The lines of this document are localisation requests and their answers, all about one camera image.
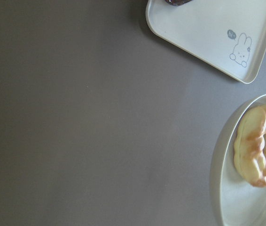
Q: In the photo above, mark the braided donut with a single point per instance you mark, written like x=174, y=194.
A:
x=250, y=146

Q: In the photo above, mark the white bowl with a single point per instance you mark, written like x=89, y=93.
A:
x=234, y=201

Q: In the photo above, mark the cream rabbit tray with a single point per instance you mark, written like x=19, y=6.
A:
x=230, y=35

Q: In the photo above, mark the dark drink bottle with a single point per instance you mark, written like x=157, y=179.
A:
x=177, y=2

